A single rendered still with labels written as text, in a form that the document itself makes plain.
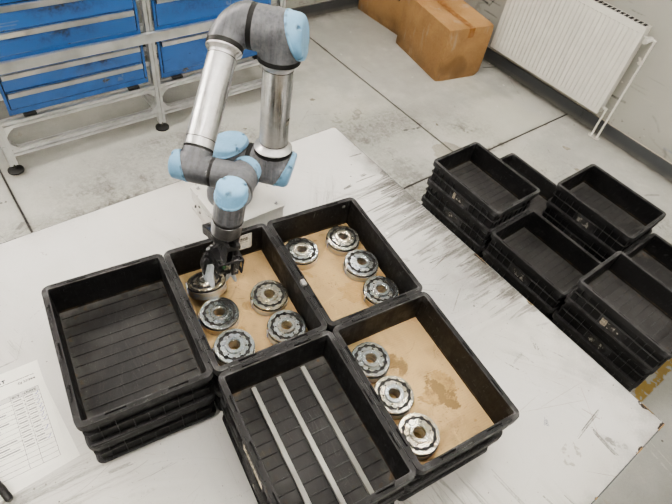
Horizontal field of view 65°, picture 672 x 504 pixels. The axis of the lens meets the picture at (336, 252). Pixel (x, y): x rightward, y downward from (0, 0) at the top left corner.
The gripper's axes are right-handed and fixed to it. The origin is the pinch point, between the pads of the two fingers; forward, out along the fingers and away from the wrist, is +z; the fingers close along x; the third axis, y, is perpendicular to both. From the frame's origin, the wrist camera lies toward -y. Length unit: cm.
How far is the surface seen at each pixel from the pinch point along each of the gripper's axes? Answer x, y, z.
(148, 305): -18.3, -1.2, 5.9
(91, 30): 9, -183, 20
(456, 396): 42, 58, -2
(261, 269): 14.0, -0.2, 1.6
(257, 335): 3.8, 19.8, 2.8
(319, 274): 28.6, 8.4, -0.3
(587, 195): 189, -3, 14
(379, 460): 15, 62, 1
